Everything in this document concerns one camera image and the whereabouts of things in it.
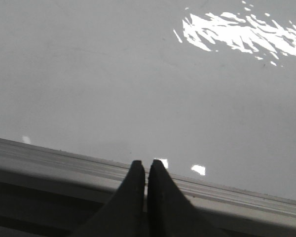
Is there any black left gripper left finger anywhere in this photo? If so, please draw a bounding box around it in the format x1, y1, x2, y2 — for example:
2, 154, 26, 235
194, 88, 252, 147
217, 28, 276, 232
71, 160, 145, 237

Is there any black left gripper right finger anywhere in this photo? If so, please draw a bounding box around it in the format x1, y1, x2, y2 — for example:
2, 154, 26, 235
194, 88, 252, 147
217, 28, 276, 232
147, 159, 227, 237

